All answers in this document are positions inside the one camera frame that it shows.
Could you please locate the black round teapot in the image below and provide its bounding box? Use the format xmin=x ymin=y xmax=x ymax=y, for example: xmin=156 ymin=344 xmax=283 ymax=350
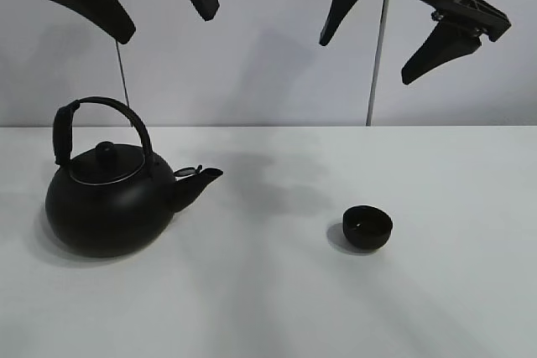
xmin=44 ymin=96 xmax=223 ymax=257

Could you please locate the small black teacup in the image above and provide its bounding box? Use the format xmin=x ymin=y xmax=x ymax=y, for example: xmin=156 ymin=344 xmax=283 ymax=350
xmin=342 ymin=205 xmax=394 ymax=251

